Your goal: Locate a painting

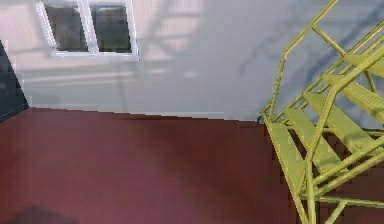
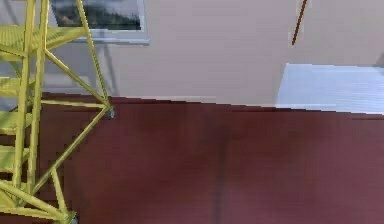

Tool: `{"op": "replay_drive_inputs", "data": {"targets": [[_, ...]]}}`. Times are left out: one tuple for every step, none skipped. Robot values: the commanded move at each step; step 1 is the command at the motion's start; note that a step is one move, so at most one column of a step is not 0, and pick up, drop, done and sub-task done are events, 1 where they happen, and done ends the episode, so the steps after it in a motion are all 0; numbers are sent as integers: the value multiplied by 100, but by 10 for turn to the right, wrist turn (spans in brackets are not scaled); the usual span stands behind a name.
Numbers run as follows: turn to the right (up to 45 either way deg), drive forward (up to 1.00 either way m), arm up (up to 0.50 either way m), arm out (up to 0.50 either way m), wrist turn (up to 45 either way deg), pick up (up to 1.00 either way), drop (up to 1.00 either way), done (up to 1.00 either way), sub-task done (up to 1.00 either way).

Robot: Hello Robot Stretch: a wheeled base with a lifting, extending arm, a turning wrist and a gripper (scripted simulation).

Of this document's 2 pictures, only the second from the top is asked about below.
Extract white framed window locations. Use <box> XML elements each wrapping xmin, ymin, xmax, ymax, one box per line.
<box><xmin>49</xmin><ymin>0</ymin><xmax>151</xmax><ymax>46</ymax></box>

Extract brown thin stick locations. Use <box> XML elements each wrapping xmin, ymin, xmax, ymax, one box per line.
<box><xmin>291</xmin><ymin>0</ymin><xmax>309</xmax><ymax>46</ymax></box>

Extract white flat box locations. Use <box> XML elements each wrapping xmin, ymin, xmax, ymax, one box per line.
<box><xmin>275</xmin><ymin>62</ymin><xmax>384</xmax><ymax>115</ymax></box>

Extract yellow rolling step ladder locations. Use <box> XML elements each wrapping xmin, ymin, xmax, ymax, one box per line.
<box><xmin>0</xmin><ymin>0</ymin><xmax>116</xmax><ymax>224</ymax></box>

